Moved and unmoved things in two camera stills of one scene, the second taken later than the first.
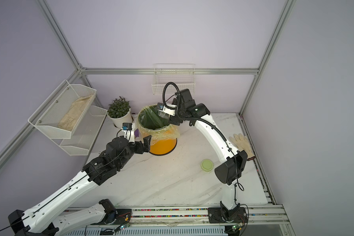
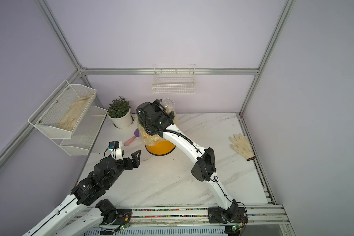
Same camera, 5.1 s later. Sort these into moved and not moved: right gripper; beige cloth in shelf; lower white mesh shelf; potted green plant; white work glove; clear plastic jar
Moved: right gripper; clear plastic jar
Not moved: potted green plant; beige cloth in shelf; lower white mesh shelf; white work glove
